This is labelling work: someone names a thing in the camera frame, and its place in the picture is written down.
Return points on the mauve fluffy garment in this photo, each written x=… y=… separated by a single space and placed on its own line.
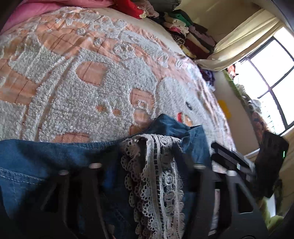
x=149 y=8

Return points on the grey headboard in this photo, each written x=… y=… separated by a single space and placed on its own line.
x=170 y=2

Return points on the green windowsill mat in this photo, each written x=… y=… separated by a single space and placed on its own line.
x=236 y=88

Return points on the blue denim pants lace trim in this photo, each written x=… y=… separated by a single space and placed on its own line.
x=34 y=156

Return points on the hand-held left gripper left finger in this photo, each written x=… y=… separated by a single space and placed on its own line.
x=91 y=186

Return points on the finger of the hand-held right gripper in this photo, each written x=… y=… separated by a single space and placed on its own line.
x=229 y=154
x=226 y=164

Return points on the peach white tufted blanket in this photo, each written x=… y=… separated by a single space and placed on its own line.
x=80 y=80

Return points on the purple clothes heap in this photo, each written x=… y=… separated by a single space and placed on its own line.
x=207 y=77

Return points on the cream curtain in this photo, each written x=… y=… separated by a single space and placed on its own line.
x=241 y=41

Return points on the red garment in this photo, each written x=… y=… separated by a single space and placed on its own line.
x=133 y=8

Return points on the window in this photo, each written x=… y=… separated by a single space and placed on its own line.
x=275 y=75

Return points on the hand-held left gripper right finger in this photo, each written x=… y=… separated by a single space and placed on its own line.
x=195 y=179

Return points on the pile of folded clothes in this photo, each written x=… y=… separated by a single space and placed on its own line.
x=190 y=34

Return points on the green cloth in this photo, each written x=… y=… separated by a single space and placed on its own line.
x=272 y=216

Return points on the pink duvet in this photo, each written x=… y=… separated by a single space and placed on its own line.
x=27 y=11

